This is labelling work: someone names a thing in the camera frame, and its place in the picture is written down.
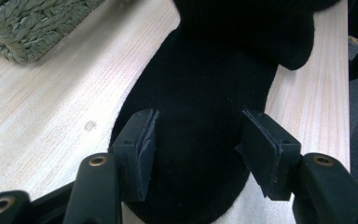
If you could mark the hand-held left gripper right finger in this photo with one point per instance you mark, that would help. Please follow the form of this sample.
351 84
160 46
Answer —
270 158

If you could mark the black sock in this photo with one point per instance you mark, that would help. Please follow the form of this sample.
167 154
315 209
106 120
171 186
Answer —
205 77
295 46

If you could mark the green woven basket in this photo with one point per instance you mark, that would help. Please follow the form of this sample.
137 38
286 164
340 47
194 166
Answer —
28 28

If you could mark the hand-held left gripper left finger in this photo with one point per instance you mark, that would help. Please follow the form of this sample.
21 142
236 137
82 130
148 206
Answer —
135 158

